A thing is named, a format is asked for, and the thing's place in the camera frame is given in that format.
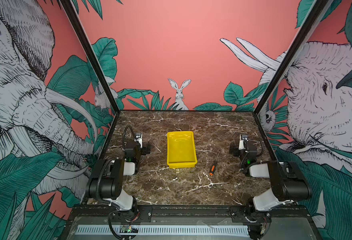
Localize yellow plastic bin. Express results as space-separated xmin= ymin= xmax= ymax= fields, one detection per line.
xmin=167 ymin=131 xmax=198 ymax=169

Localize black left frame post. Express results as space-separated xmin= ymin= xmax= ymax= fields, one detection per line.
xmin=60 ymin=0 xmax=120 ymax=115

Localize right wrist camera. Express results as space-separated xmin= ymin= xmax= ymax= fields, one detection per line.
xmin=239 ymin=135 xmax=248 ymax=150

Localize black orange screwdriver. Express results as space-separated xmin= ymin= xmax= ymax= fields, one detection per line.
xmin=209 ymin=151 xmax=221 ymax=177

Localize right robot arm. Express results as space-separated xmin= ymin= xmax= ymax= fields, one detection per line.
xmin=229 ymin=138 xmax=312 ymax=224

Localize black right frame post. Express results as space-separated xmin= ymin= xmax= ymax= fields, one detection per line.
xmin=253 ymin=0 xmax=332 ymax=115

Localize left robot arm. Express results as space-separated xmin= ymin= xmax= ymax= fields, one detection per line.
xmin=86 ymin=141 xmax=151 ymax=222

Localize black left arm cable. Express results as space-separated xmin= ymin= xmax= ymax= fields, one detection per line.
xmin=121 ymin=125 xmax=138 ymax=151

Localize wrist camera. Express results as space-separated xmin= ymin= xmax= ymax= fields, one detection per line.
xmin=239 ymin=135 xmax=248 ymax=150
xmin=135 ymin=133 xmax=143 ymax=148

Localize black frame post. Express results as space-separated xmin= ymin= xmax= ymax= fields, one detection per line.
xmin=60 ymin=0 xmax=120 ymax=115
xmin=253 ymin=0 xmax=332 ymax=115

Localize white slotted cable duct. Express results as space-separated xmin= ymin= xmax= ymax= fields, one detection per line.
xmin=75 ymin=225 xmax=249 ymax=237

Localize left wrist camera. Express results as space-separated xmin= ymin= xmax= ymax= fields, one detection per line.
xmin=135 ymin=133 xmax=143 ymax=148

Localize black front mounting rail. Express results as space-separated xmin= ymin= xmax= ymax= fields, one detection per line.
xmin=68 ymin=205 xmax=313 ymax=225

